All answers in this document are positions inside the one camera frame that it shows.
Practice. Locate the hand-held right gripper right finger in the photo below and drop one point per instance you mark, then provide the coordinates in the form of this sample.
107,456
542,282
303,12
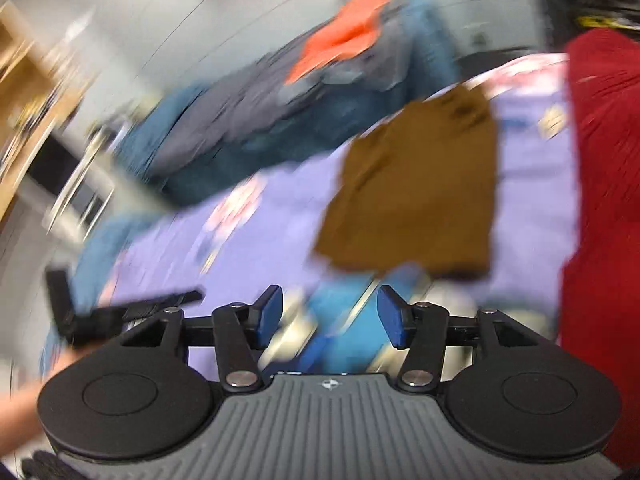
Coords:
392,318

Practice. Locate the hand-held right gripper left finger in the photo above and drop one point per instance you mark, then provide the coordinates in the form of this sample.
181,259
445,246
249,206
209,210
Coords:
268,318

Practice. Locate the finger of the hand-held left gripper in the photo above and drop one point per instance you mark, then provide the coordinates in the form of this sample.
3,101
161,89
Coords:
60,305
165,300

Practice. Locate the brown shirt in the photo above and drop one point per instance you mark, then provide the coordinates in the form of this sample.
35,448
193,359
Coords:
425,185

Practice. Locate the person's left forearm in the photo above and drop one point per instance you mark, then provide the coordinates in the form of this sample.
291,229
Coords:
25,400

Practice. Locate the blue quilt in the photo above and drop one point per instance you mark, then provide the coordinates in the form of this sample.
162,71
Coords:
107,250

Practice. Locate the purple floral bedsheet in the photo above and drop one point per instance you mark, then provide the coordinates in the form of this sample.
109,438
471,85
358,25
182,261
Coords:
530,200

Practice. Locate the grey blanket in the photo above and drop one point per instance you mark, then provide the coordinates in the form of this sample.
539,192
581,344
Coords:
235,110

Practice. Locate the wooden cabinet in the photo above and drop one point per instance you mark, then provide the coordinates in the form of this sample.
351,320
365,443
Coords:
30,90

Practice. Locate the red cloth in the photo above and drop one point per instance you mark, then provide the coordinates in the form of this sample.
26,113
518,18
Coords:
607,210

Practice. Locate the orange cloth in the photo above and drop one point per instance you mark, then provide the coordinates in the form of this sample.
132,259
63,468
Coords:
345,35

